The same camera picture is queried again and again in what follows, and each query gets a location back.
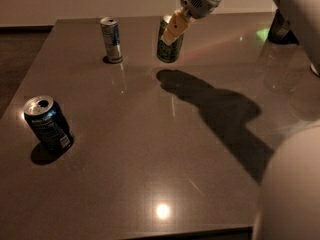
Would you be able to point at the black snack bag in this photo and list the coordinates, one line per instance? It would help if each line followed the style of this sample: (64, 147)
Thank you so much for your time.
(280, 31)

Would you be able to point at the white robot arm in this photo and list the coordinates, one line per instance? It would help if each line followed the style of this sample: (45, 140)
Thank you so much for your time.
(289, 205)

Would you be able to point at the green soda can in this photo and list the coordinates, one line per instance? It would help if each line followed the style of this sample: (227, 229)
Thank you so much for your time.
(168, 53)

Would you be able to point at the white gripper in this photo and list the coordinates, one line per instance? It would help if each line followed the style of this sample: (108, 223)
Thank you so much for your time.
(196, 4)

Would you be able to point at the dark blue soda can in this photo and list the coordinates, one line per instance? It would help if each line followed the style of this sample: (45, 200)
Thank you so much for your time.
(44, 116)

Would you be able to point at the silver blue redbull can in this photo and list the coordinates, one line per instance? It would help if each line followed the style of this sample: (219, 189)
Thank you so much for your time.
(111, 37)

